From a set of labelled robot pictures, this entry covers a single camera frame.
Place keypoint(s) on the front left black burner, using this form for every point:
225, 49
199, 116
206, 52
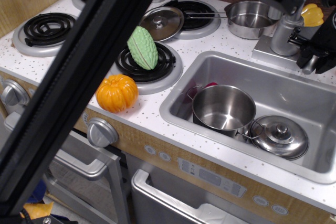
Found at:
43, 35

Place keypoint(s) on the silver dishwasher door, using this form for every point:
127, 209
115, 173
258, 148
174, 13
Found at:
161, 198

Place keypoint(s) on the steel lid on stove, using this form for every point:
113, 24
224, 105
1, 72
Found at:
163, 23

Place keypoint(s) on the yellow toy pepper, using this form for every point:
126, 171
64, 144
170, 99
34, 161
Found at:
312, 15

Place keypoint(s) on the silver oven knob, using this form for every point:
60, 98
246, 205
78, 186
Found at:
100, 133
14, 94

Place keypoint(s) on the left silver oven knob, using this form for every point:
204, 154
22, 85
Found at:
14, 94

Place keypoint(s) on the silver toy faucet with lever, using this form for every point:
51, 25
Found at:
276, 50

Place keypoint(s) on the silver oven door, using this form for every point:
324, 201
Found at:
89, 180

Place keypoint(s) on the right silver oven knob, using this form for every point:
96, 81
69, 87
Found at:
100, 133

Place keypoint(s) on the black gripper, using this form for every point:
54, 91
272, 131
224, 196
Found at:
317, 46

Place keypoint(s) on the green toy bitter gourd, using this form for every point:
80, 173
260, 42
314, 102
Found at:
143, 49

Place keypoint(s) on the pink toy in sink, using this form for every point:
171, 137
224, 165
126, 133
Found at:
202, 94

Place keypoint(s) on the orange toy pumpkin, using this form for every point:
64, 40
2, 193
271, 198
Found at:
117, 93

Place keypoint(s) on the steel saucepan with handle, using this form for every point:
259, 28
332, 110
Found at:
248, 19

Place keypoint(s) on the steel pot in sink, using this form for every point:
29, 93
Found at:
230, 113

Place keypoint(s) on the back right black burner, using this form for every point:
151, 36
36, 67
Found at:
200, 19

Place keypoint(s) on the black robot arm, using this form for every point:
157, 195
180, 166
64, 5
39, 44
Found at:
88, 53

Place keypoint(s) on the steel lid in sink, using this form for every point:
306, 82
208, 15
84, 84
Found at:
280, 136

